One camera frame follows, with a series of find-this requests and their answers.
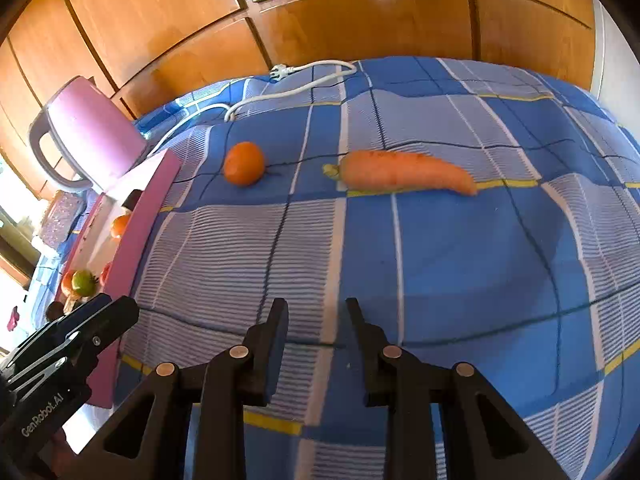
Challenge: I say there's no pink edged white tray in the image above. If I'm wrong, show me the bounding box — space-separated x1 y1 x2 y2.
53 148 182 410

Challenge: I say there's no dark purple plum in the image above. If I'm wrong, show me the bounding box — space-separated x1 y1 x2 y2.
46 301 64 322

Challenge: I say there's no white power cable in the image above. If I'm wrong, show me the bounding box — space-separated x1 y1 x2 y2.
147 60 359 157

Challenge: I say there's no orange carrot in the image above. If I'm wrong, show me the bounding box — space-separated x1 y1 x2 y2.
322 150 477 196

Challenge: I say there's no orange fruit near green tomato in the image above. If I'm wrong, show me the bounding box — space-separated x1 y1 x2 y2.
61 270 75 297

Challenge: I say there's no red tomato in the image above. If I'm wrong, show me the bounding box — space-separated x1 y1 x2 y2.
99 262 112 287

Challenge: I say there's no dark eggplant piece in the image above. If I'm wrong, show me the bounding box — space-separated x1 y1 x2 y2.
122 188 142 211

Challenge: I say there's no green tomato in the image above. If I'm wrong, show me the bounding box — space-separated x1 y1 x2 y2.
72 269 99 297

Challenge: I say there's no blue plaid tablecloth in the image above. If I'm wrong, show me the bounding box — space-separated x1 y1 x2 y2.
113 57 639 479

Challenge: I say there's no orange fruit in tray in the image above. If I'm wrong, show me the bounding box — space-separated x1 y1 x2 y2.
111 214 131 240

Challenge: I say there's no pink electric kettle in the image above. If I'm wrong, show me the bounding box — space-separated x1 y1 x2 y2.
28 76 150 193

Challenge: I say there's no orange mandarin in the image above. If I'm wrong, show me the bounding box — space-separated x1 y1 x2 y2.
222 141 266 188

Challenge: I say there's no silver tissue box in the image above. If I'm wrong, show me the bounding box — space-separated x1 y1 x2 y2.
37 190 86 249

